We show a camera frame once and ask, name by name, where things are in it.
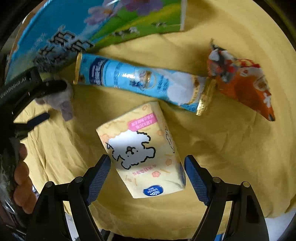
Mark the yellow tissue pack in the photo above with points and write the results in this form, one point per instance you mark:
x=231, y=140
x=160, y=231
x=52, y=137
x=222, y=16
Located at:
x=144, y=154

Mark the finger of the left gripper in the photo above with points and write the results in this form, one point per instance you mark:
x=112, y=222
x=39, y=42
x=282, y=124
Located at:
x=32, y=123
x=50, y=87

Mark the purple soft cloth toy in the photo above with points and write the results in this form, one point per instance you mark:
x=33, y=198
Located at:
x=60, y=101

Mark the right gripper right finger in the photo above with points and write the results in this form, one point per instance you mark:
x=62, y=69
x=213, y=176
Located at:
x=200, y=179

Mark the blue Nestle milk powder bag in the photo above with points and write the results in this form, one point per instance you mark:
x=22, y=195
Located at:
x=190, y=92

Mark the open cardboard box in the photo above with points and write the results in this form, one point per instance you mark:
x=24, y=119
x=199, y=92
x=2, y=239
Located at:
x=59, y=30

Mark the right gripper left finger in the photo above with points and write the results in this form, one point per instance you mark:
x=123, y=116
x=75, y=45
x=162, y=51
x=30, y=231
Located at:
x=95, y=178

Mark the person's left hand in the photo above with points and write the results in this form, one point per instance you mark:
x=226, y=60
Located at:
x=23, y=194

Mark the orange snack packet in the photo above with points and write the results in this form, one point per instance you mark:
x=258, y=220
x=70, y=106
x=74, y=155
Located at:
x=240, y=79

